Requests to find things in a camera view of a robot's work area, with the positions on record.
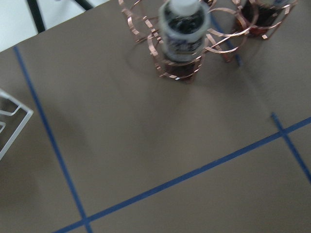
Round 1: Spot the dark tea bottle one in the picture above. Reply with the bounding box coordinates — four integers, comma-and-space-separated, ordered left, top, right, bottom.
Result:
158, 0, 211, 80

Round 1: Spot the dark tea bottle two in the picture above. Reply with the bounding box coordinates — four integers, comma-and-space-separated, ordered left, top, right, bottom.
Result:
235, 0, 297, 40

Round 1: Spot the black tripod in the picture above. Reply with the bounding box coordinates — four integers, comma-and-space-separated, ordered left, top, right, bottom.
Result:
26, 0, 94, 33

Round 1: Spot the copper wire bottle rack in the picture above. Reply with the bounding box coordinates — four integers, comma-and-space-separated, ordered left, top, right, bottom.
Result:
118, 0, 298, 84

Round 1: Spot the white wire cup rack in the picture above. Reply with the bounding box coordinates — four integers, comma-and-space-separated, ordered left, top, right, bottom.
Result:
0, 89, 33, 160

